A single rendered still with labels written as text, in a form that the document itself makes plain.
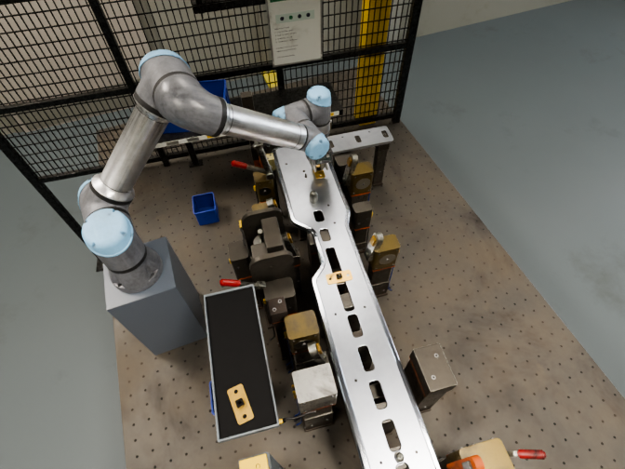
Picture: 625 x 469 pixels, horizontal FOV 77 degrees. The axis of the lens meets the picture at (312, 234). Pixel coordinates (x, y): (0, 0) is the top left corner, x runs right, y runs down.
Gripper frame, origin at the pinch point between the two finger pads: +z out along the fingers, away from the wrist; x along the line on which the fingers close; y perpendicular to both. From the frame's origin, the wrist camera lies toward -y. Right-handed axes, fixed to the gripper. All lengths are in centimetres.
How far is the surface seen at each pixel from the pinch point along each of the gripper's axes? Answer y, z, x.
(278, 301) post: 55, -7, -26
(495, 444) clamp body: 103, -4, 17
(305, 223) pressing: 22.6, 3.6, -10.6
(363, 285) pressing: 51, 3, 2
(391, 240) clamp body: 40.0, -1.3, 14.6
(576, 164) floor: -51, 105, 211
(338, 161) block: -6.6, 6.0, 10.1
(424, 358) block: 79, 0, 10
